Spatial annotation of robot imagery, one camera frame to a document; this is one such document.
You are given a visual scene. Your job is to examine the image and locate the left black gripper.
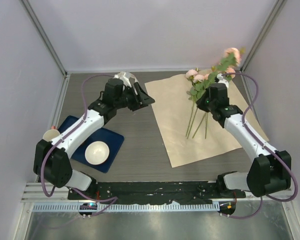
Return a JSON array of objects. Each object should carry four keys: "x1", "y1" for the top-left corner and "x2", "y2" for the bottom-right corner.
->
[{"x1": 115, "y1": 83, "x2": 155, "y2": 112}]

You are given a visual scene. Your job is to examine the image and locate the kraft wrapping paper sheet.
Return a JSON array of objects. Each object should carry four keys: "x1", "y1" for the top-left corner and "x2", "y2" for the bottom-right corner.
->
[{"x1": 144, "y1": 69, "x2": 269, "y2": 168}]

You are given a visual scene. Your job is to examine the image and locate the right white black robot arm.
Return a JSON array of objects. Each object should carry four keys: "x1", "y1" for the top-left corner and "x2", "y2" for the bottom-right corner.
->
[{"x1": 196, "y1": 83, "x2": 292, "y2": 198}]

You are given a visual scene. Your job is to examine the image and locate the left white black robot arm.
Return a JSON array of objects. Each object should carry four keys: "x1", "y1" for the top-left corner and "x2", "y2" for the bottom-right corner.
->
[{"x1": 33, "y1": 75, "x2": 155, "y2": 200}]

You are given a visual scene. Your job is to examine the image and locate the cream ribbon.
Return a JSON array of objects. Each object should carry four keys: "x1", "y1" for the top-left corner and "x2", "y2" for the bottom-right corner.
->
[{"x1": 114, "y1": 71, "x2": 139, "y2": 88}]

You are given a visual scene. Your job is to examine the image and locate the dark blue tray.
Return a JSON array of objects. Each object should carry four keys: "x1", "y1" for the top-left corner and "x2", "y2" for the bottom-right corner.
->
[{"x1": 71, "y1": 127, "x2": 125, "y2": 173}]

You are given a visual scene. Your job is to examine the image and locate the white bowl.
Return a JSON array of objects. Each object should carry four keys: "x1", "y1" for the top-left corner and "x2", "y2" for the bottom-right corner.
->
[{"x1": 84, "y1": 141, "x2": 110, "y2": 165}]

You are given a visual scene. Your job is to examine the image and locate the pink cup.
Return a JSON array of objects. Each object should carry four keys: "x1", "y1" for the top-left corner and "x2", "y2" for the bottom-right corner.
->
[{"x1": 42, "y1": 126, "x2": 60, "y2": 142}]

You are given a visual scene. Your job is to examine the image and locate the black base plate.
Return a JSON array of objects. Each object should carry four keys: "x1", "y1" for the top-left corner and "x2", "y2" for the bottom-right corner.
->
[{"x1": 82, "y1": 181, "x2": 246, "y2": 205}]

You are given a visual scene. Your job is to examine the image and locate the slotted white cable duct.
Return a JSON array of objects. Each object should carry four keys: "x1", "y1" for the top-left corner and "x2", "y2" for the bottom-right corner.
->
[{"x1": 32, "y1": 201, "x2": 220, "y2": 213}]

